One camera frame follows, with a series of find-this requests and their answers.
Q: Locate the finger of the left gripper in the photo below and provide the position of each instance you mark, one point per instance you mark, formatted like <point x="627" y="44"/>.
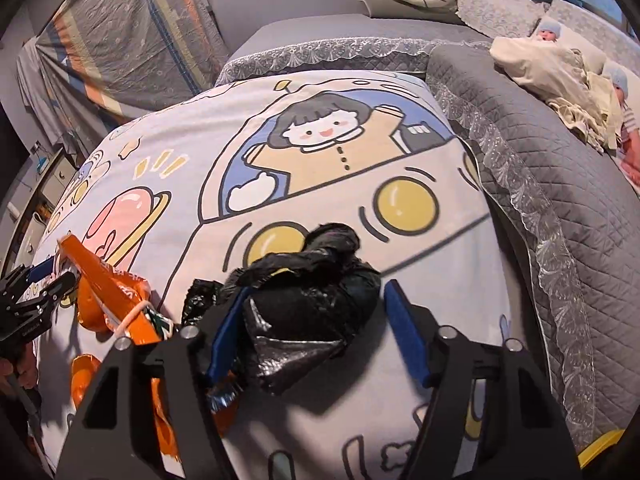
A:
<point x="55" y="275"/>

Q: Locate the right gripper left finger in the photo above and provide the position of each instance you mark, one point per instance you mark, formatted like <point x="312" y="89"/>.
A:
<point x="113" y="434"/>

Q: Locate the person's left hand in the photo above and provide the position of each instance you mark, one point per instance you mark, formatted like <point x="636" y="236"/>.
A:
<point x="24" y="369"/>

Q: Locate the grey textured pillow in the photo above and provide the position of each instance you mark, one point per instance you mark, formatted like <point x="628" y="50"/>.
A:
<point x="502" y="18"/>

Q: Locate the cream folded blanket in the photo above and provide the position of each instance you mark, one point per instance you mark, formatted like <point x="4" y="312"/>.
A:
<point x="585" y="102"/>

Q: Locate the yellow bin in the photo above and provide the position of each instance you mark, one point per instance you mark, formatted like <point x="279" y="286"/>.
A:
<point x="592" y="451"/>

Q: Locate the striped hanging sheet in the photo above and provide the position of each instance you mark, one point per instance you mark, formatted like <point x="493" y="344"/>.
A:
<point x="98" y="64"/>

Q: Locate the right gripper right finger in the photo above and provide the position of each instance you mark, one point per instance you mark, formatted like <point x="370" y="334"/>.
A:
<point x="522" y="434"/>

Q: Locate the cartoon print quilt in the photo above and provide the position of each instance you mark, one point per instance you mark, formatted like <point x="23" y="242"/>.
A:
<point x="249" y="169"/>

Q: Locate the grey quilted bedspread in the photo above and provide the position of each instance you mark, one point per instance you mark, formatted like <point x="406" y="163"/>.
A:
<point x="576" y="216"/>

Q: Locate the grey wedge pillow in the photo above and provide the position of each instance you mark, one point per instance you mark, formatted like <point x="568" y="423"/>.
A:
<point x="397" y="10"/>

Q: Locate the baby print pillow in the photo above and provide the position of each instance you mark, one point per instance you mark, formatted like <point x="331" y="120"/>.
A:
<point x="627" y="136"/>

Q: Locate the black plastic bag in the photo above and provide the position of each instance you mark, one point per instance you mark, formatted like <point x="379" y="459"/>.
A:
<point x="287" y="313"/>

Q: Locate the orange snack wrapper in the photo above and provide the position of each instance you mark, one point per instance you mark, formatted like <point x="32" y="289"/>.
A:
<point x="111" y="300"/>

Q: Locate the orange peel piece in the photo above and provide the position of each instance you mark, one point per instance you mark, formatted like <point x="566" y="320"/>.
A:
<point x="85" y="366"/>

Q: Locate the bedside drawer cabinet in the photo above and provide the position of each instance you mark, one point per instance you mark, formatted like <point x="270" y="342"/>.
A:
<point x="30" y="222"/>

